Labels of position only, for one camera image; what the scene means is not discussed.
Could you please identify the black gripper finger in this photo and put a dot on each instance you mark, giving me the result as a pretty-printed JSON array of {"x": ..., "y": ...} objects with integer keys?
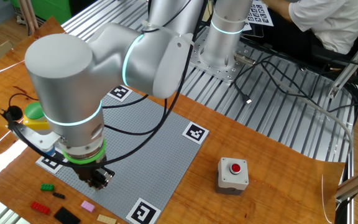
[
  {"x": 105, "y": 179},
  {"x": 87, "y": 183}
]

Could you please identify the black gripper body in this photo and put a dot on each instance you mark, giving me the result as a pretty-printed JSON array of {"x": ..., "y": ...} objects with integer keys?
[{"x": 89, "y": 171}]

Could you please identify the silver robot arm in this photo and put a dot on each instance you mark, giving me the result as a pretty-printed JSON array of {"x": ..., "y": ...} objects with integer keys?
[{"x": 73, "y": 77}]

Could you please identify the bare person forearm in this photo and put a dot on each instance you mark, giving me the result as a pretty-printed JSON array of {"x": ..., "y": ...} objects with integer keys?
[{"x": 278, "y": 7}]

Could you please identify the pink Lego brick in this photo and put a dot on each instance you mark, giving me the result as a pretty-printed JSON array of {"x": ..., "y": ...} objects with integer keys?
[{"x": 87, "y": 206}]

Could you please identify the narrow black Lego plate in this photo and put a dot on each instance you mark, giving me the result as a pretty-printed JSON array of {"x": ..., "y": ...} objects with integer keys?
[{"x": 58, "y": 195}]

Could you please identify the large black Lego plate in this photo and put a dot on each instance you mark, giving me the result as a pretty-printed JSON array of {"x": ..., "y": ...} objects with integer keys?
[{"x": 67, "y": 216}]

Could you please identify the green Lego brick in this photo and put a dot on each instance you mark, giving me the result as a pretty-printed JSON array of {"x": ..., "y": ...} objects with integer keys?
[{"x": 47, "y": 187}]

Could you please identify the long tan Lego plate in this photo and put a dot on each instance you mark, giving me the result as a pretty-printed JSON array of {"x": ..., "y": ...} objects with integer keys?
[{"x": 106, "y": 219}]

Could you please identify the grey Lego baseplate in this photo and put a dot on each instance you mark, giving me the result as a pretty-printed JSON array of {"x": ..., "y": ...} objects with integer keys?
[{"x": 154, "y": 161}]

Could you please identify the red Lego brick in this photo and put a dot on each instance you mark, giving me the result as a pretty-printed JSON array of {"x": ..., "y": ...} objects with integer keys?
[{"x": 40, "y": 208}]

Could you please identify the black white fiducial marker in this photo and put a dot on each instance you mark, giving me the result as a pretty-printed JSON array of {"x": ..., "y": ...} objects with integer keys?
[
  {"x": 143, "y": 213},
  {"x": 195, "y": 133},
  {"x": 120, "y": 93},
  {"x": 47, "y": 165}
]

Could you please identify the green push button yellow box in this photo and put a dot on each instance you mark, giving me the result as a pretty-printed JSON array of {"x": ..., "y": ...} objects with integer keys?
[{"x": 33, "y": 110}]

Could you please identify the red push button box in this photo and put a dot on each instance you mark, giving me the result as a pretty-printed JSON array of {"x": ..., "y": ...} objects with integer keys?
[{"x": 233, "y": 175}]

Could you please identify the wooden stick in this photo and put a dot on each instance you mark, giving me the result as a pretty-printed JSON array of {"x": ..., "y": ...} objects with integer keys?
[
  {"x": 26, "y": 18},
  {"x": 33, "y": 18}
]

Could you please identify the printed marker grid sheet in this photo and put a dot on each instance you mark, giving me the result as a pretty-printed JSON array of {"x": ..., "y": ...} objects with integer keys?
[{"x": 259, "y": 14}]

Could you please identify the black office chair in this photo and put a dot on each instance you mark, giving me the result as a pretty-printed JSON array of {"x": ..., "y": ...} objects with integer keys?
[{"x": 331, "y": 60}]

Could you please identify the person in white shirt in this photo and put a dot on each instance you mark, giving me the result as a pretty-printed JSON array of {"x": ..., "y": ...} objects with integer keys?
[{"x": 328, "y": 21}]

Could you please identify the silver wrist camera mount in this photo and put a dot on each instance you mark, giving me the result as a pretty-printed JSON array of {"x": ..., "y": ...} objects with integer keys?
[{"x": 39, "y": 138}]

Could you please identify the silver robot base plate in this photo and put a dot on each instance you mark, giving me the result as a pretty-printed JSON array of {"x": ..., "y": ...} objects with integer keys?
[{"x": 225, "y": 74}]

